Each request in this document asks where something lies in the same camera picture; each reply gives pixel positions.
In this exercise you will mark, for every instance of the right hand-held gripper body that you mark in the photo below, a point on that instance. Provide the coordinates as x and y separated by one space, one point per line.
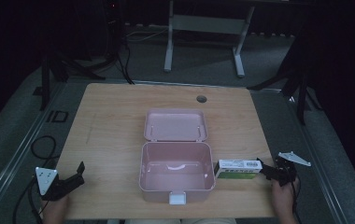
286 172

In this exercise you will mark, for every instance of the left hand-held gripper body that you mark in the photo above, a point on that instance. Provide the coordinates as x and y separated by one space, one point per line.
46 182

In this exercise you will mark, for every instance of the white and green medicine box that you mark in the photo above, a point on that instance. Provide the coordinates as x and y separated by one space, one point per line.
238 169

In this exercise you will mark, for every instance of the pink storage box with lid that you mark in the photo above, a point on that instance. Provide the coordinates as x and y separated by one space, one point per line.
176 161

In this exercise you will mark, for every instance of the person's right hand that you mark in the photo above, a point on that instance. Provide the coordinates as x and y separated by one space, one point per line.
283 199

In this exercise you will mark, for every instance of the person's left hand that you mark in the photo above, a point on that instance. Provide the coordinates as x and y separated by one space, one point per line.
55 207

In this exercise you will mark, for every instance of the black metal stand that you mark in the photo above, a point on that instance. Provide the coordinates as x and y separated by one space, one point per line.
301 96
45 84

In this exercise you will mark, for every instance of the black equipment tower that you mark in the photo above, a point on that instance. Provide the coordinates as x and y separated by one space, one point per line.
113 28

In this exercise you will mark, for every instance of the white metal desk frame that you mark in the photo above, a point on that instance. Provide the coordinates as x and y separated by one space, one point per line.
208 24

